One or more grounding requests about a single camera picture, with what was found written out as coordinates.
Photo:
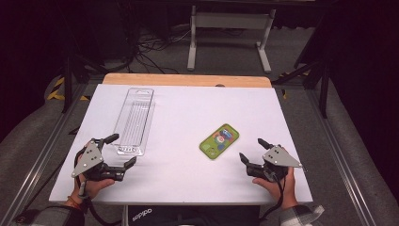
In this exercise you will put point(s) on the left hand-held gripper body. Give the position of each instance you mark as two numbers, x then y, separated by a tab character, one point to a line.
89	158

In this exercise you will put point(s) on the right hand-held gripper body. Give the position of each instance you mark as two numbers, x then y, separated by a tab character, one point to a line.
279	158

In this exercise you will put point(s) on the clear plastic package tray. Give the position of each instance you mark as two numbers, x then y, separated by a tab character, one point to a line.
135	119

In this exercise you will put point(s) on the green cartoon phone case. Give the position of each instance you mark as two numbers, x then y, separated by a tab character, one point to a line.
216	142

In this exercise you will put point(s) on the person's left hand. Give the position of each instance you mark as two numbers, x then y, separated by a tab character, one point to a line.
94	187

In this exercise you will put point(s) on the person's right hand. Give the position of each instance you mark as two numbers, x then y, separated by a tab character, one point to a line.
290	188

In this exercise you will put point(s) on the white table board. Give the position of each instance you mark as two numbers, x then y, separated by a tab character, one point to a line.
188	125

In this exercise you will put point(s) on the black metal stand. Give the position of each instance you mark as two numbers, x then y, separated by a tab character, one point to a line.
67	84
324	91

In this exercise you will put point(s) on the yellow black floor tape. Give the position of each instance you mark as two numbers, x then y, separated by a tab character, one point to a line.
55	94

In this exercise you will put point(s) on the person's black shirt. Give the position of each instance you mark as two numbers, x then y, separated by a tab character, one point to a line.
188	216

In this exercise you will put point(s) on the wooden table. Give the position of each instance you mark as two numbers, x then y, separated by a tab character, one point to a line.
175	80

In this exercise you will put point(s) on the white metal stand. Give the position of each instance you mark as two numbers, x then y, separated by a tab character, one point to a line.
232	20

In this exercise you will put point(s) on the aluminium floor rail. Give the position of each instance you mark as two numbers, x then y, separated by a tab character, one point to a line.
42	157
340	157

